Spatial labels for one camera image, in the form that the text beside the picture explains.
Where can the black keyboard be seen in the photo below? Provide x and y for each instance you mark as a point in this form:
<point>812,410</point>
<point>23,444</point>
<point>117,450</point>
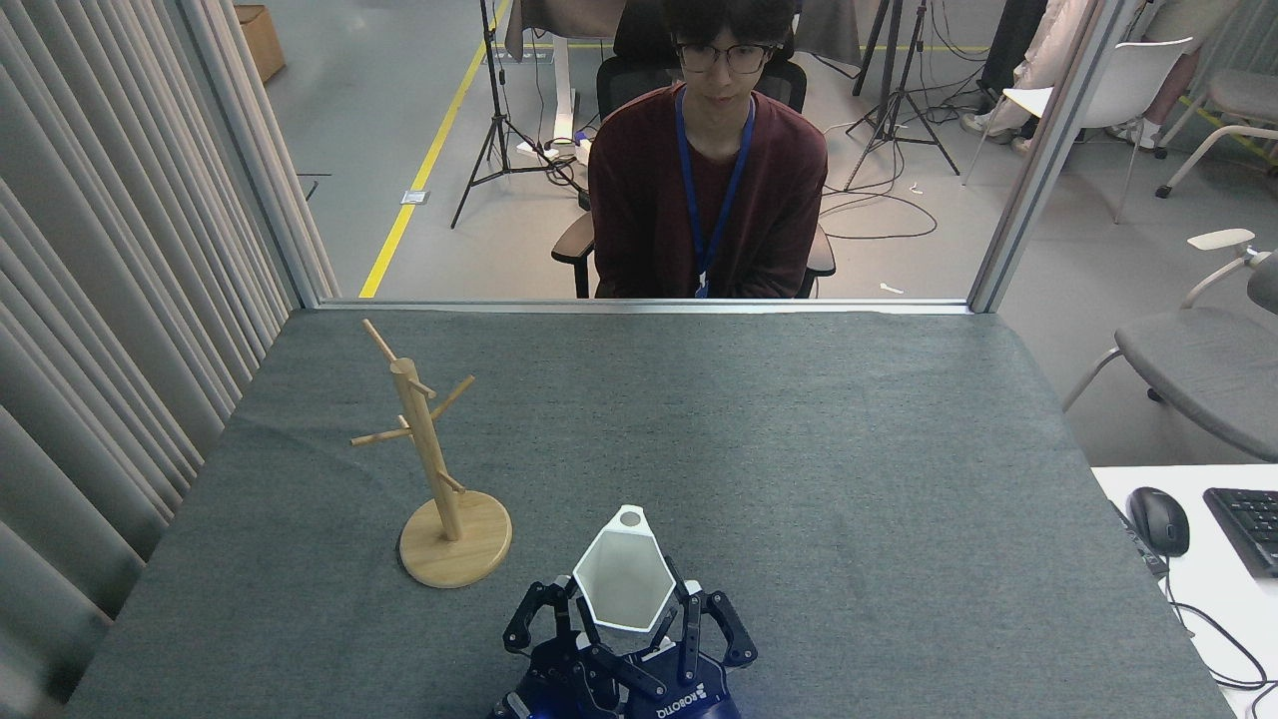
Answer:
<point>1248,524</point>

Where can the black computer mouse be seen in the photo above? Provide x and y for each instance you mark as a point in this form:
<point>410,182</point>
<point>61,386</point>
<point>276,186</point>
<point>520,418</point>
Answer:
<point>1160,521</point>

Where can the white power strip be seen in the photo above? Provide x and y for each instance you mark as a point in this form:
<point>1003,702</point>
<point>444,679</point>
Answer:
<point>559,152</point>

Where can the grey pleated curtain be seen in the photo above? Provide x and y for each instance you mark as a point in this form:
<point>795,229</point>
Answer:
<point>90,300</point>

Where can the person in background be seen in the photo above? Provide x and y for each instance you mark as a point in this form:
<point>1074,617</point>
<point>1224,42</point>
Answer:
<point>1048,60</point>

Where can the black glasses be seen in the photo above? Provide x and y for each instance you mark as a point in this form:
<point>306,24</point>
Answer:
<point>724,57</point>

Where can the grey felt table mat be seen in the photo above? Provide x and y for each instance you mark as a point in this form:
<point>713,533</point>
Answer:
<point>799,449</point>

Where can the wooden cup storage rack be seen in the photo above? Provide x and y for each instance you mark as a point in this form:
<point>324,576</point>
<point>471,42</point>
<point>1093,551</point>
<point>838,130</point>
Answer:
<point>454,544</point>

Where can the cardboard box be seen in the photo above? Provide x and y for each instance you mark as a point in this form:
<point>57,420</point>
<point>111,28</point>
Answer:
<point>262,40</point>

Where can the silver table edge rail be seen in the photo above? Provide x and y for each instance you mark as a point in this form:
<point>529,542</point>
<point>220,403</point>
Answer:
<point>639,306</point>

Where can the white hexagonal cup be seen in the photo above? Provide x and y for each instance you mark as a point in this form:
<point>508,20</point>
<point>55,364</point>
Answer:
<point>624,579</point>

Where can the black office chair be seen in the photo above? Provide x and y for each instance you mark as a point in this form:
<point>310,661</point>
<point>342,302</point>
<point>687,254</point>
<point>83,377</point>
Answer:
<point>624,80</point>

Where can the white standing desk leg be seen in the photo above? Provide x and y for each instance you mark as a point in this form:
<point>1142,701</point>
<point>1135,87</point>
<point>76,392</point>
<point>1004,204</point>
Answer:
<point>562,90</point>

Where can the grey chair with white legs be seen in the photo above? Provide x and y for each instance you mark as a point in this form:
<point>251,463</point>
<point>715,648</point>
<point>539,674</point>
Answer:
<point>1243,95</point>

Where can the black tripod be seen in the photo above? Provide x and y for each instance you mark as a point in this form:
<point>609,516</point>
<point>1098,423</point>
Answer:
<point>494,120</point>
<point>899,100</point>

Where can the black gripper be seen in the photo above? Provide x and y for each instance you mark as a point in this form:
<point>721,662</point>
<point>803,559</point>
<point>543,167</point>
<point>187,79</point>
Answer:
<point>689,699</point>
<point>554,689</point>

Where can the white plastic chair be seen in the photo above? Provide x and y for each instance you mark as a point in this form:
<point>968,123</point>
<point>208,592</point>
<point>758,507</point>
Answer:
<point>1128,85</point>

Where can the grey padded chair with armrest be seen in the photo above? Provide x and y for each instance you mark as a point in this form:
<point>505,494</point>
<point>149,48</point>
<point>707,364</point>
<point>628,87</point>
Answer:
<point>1208,369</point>

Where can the white desk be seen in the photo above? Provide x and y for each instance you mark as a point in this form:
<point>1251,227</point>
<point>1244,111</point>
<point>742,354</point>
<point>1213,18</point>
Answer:
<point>1218,619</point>

